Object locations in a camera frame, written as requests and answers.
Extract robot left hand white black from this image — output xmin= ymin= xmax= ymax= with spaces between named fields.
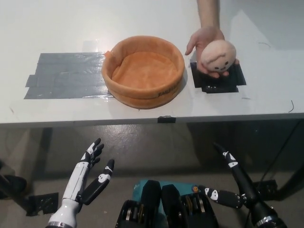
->
xmin=48 ymin=138 xmax=115 ymax=226

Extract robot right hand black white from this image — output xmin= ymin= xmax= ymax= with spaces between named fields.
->
xmin=198 ymin=142 xmax=274 ymax=216

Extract person's bare hand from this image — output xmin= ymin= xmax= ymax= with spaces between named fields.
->
xmin=185 ymin=25 xmax=239 ymax=78

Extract beige plush dumpling with face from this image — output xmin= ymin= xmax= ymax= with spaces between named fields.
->
xmin=200 ymin=39 xmax=238 ymax=72

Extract robot body black teal blocks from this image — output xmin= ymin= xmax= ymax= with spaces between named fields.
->
xmin=115 ymin=180 xmax=219 ymax=228

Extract black tape square patch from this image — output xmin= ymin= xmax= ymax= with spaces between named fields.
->
xmin=190 ymin=60 xmax=247 ymax=94

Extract dark shoe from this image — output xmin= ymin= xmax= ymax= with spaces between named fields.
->
xmin=0 ymin=174 xmax=28 ymax=199

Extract orange plush round basket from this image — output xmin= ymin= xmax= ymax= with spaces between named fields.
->
xmin=101 ymin=35 xmax=185 ymax=110

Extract small black tape strip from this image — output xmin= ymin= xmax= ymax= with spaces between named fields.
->
xmin=157 ymin=115 xmax=176 ymax=124

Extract thin black cable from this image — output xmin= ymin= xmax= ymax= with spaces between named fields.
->
xmin=260 ymin=149 xmax=275 ymax=182

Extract grey duct tape patch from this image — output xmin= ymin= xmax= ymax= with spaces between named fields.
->
xmin=23 ymin=52 xmax=113 ymax=100

